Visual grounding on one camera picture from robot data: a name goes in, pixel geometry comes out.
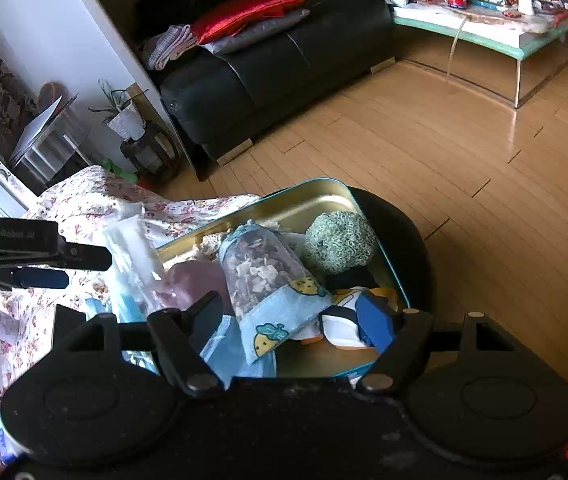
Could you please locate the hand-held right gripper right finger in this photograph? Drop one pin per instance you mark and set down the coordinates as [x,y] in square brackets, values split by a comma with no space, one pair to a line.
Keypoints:
[374,322]

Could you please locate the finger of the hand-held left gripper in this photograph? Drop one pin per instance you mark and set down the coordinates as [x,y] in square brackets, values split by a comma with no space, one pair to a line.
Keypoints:
[39,279]
[84,257]

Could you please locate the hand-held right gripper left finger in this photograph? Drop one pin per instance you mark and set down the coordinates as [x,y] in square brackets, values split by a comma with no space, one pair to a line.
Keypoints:
[206,317]

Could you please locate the pink cloth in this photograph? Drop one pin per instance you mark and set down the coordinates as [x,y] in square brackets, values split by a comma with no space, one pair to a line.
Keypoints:
[194,285]

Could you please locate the clear plastic bag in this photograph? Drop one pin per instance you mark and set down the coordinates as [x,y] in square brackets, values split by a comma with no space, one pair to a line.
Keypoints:
[131,255]

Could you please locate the blue pineapple print towel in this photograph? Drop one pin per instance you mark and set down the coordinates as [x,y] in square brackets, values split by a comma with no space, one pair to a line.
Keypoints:
[274,325]

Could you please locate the cream lace cloth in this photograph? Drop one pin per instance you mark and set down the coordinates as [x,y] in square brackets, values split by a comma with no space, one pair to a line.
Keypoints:
[211,245]

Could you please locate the green knitted ball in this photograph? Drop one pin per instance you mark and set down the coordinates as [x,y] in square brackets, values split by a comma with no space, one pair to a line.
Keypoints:
[339,242]

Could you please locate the gold metal tin tray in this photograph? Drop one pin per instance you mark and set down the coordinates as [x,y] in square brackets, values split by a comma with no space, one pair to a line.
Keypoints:
[294,205]

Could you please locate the black flat box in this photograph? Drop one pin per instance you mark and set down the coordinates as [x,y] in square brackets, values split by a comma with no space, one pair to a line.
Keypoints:
[69,322]

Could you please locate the floral blanket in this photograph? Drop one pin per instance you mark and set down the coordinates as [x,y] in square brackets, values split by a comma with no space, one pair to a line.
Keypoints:
[74,195]

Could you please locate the clear acrylic side table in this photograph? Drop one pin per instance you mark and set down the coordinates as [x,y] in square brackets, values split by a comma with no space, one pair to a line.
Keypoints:
[59,155]

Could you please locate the dark wooden plant stool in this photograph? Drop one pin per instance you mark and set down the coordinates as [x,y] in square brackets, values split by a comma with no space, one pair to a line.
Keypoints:
[151,155]

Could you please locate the potted plant in white pot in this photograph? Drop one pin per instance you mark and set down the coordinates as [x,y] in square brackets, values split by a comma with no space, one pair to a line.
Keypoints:
[124,120]

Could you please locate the brown round board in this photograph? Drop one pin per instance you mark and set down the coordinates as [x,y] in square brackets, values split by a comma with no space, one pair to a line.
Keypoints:
[50,96]

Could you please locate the blue box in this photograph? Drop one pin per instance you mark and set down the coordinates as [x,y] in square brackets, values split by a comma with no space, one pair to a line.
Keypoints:
[6,447]

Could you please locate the folded checked cloths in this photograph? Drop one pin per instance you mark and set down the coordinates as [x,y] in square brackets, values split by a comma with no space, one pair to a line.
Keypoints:
[169,45]

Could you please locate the black leather sofa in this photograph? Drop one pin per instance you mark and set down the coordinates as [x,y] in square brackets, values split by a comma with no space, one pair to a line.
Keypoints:
[264,75]

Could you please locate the grey cushion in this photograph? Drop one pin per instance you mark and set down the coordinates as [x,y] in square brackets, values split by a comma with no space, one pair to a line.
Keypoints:
[264,32]

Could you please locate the red satin cushion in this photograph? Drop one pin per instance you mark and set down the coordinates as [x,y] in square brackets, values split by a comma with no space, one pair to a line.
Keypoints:
[249,15]

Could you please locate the mint green coffee table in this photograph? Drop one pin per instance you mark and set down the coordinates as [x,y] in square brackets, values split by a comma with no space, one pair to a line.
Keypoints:
[489,32]

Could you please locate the white cup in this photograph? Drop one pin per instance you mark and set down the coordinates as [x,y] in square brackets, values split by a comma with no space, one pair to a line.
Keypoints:
[526,2]

